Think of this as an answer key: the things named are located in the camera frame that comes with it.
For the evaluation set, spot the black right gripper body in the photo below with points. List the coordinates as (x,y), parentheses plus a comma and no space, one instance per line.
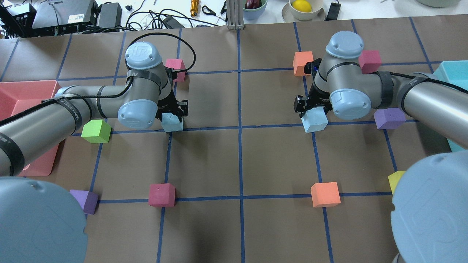
(317,101)

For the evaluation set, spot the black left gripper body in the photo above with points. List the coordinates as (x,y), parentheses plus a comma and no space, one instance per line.
(169,107)

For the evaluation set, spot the light blue block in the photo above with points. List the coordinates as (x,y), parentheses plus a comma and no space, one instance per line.
(314,120)
(172,123)

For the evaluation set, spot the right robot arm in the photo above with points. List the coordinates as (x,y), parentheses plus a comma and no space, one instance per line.
(429,220)

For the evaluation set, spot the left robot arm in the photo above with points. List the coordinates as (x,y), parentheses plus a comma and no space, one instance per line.
(42,222)

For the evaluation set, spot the pink block far left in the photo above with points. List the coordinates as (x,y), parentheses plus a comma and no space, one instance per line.
(176,65)

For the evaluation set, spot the orange block far right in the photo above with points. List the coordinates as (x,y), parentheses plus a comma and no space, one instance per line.
(300,61)

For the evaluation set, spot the orange block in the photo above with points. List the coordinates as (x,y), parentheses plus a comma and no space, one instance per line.
(300,61)
(325,195)

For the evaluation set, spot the green foam block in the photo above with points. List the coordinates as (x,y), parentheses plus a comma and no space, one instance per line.
(96,131)

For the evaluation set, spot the pink block far right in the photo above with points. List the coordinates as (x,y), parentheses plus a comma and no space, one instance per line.
(370,61)

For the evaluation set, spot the dark pink block near left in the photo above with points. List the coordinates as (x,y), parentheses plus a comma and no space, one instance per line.
(162,195)

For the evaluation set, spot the purple block right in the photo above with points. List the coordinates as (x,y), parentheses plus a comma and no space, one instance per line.
(390,118)

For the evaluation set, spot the purple block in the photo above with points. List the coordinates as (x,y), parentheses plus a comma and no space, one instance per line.
(390,118)
(87,200)

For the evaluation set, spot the bowl with lemon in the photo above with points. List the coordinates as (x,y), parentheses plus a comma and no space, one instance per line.
(289,14)

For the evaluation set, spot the orange block near right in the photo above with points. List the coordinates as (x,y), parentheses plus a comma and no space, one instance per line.
(325,195)

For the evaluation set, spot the black power adapter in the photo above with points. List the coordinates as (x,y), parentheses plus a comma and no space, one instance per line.
(334,10)

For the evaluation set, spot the yellow lemon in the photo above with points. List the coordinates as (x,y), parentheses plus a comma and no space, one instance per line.
(302,6)

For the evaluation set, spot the black scissors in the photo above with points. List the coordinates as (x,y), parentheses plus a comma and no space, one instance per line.
(207,11)

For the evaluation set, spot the gold metal cylinder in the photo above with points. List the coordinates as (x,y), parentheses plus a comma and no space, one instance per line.
(194,8)

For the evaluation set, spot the green bowl with eggplant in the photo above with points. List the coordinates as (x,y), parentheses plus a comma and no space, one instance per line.
(253,9)

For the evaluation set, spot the yellow foam block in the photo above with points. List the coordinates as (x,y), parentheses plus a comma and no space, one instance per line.
(393,180)

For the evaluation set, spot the purple block near left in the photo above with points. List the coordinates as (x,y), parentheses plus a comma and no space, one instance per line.
(87,200)

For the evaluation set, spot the black electronics box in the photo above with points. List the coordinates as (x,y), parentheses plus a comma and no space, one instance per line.
(57,17)

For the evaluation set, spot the cyan plastic bin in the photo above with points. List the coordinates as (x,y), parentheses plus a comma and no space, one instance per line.
(451,73)

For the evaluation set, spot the pink plastic tray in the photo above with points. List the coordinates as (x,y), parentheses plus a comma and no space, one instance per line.
(19,96)

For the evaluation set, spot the aluminium frame post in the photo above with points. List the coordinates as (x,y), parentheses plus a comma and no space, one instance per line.
(235,14)

